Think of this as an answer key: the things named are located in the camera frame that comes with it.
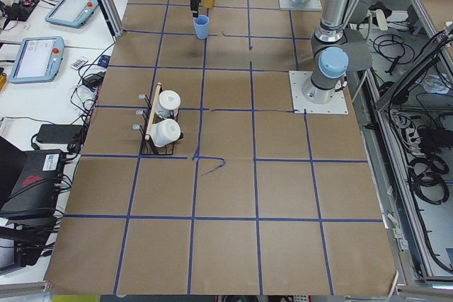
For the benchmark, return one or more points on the light blue plastic cup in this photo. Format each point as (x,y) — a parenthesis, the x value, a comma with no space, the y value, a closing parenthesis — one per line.
(201,26)

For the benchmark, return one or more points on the wooden rack dowel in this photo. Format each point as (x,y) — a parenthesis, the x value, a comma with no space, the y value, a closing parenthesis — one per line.
(152,111)

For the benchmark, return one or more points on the white mug far end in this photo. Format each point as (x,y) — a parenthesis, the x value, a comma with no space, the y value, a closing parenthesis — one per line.
(168,104)

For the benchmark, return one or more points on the white mug end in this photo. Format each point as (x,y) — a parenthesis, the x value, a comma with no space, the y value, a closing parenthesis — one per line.
(165,132)
(168,104)

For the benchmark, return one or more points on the far teach pendant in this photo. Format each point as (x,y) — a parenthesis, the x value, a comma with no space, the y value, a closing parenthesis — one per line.
(71,13)

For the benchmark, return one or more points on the teach pendant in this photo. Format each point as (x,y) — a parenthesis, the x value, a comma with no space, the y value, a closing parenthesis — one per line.
(38,60)
(71,13)

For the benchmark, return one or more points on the small remote control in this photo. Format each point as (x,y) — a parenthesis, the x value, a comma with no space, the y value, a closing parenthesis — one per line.
(78,63)

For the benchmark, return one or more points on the white mug near end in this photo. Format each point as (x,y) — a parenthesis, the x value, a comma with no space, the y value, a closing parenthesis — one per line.
(165,132)

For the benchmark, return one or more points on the near teach pendant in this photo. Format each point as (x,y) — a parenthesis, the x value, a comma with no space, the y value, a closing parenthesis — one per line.
(38,60)

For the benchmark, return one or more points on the black power adapter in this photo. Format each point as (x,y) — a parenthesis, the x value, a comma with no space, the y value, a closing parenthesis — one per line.
(58,133)

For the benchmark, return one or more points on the black electronics box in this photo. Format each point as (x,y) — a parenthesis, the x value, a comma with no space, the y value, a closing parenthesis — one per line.
(32,193)

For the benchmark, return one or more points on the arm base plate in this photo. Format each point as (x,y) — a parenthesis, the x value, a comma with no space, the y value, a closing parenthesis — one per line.
(306,98)
(300,5)

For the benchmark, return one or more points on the black wire mug rack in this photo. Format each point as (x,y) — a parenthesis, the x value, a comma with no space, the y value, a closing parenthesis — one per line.
(148,147)

